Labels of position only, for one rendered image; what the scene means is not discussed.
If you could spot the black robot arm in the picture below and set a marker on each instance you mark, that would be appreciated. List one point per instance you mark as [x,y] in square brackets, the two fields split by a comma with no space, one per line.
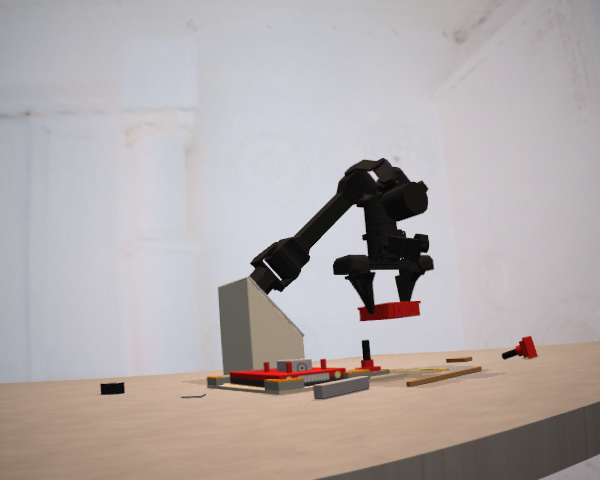
[391,198]

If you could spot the brown wooden stick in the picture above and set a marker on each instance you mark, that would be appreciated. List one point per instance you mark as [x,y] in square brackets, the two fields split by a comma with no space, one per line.
[443,376]

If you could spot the small black toy wheel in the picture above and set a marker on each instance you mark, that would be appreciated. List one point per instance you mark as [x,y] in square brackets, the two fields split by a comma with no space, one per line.
[112,388]

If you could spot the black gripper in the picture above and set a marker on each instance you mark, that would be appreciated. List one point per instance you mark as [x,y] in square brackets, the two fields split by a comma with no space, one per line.
[359,267]

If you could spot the grey flat bar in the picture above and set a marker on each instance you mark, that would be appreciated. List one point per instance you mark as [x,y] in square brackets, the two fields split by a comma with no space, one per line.
[340,387]

